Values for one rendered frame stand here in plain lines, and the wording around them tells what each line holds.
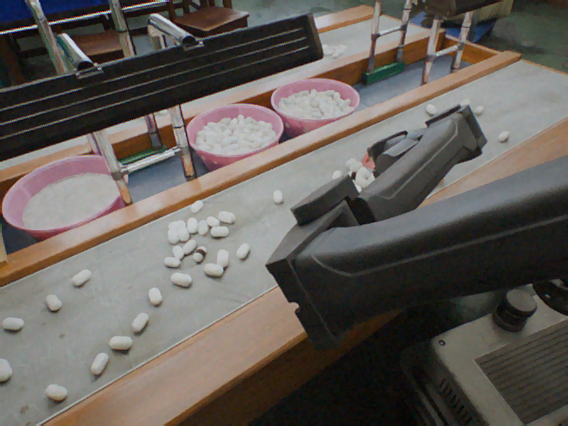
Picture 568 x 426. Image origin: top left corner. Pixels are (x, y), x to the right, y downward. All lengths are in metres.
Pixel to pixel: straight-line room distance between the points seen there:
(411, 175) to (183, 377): 0.42
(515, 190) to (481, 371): 0.81
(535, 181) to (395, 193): 0.21
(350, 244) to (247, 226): 0.58
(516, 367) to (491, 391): 0.09
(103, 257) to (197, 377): 0.35
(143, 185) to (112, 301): 0.42
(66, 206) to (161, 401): 0.56
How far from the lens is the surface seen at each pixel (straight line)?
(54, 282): 0.85
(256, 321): 0.65
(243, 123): 1.16
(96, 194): 1.02
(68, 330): 0.77
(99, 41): 2.97
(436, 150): 0.53
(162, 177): 1.12
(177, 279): 0.73
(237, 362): 0.62
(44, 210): 1.05
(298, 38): 0.72
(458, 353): 1.01
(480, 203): 0.22
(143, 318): 0.71
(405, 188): 0.43
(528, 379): 1.04
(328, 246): 0.26
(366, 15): 2.00
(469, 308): 1.71
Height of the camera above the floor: 1.32
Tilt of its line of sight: 43 degrees down
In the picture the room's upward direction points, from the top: 2 degrees counter-clockwise
